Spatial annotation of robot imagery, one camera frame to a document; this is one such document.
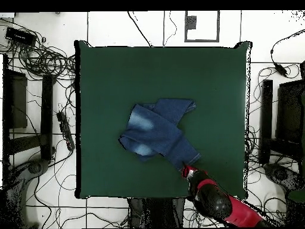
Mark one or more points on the black metal frame stand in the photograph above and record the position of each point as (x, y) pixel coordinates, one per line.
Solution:
(266, 119)
(47, 114)

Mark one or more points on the grey square floor frame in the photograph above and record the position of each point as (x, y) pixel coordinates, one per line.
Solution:
(202, 40)

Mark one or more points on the grey wheeled base leg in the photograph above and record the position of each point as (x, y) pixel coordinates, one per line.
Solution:
(281, 174)
(35, 167)

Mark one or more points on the blue denim jeans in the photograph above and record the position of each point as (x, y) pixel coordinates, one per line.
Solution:
(152, 128)

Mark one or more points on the black power adapter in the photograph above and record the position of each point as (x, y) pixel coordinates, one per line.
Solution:
(281, 69)

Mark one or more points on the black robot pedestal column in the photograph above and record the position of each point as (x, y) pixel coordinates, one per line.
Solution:
(157, 212)

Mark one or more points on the small grey floor box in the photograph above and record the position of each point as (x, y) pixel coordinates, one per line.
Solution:
(191, 22)

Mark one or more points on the black electronics box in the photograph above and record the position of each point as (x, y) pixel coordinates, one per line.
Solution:
(20, 35)

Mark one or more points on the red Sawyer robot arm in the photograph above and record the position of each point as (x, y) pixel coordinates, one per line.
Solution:
(238, 212)

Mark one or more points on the black power strip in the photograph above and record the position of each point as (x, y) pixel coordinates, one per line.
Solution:
(64, 128)

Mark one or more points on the dark green table cloth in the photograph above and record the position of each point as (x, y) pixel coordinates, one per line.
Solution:
(107, 83)

